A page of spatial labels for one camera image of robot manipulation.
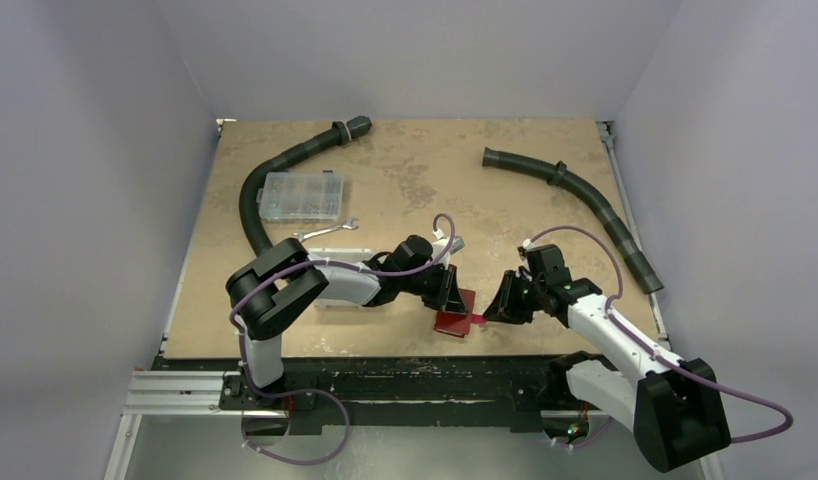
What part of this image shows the silver open-end wrench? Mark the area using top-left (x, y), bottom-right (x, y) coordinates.
top-left (291, 217), bottom-right (359, 243)

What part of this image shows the white plastic card box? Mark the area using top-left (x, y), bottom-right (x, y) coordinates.
top-left (308, 248), bottom-right (381, 309)

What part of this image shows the clear plastic screw box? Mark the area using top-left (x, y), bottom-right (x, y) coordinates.
top-left (257, 170), bottom-right (345, 223)

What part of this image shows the grey corrugated hose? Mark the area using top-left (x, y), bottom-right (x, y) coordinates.
top-left (481, 146), bottom-right (665, 296)
top-left (239, 115), bottom-right (374, 256)

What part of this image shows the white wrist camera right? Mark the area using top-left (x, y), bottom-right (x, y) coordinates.
top-left (517, 239), bottom-right (539, 260)

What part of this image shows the aluminium frame rail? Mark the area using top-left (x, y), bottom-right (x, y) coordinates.
top-left (128, 119), bottom-right (666, 414)

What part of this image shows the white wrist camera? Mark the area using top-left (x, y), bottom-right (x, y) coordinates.
top-left (432, 235), bottom-right (465, 256)
top-left (517, 239), bottom-right (539, 260)

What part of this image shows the grey corrugated hose left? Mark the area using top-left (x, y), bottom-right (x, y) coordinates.
top-left (239, 115), bottom-right (374, 256)

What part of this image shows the grey corrugated hose right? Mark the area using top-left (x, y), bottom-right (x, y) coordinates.
top-left (481, 146), bottom-right (665, 296)

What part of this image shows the red leather card holder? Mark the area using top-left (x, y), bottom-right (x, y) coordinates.
top-left (433, 288), bottom-right (487, 339)

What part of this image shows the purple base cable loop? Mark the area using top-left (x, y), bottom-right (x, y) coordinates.
top-left (241, 385), bottom-right (353, 465)

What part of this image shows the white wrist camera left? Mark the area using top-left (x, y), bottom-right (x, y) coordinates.
top-left (432, 235), bottom-right (465, 256)

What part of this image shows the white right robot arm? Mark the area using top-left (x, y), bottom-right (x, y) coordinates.
top-left (483, 241), bottom-right (731, 472)

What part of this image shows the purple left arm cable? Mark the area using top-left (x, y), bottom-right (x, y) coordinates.
top-left (228, 213), bottom-right (457, 392)

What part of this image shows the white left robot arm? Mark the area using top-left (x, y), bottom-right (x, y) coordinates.
top-left (225, 235), bottom-right (470, 409)

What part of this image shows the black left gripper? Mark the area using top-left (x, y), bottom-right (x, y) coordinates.
top-left (399, 262), bottom-right (466, 315)

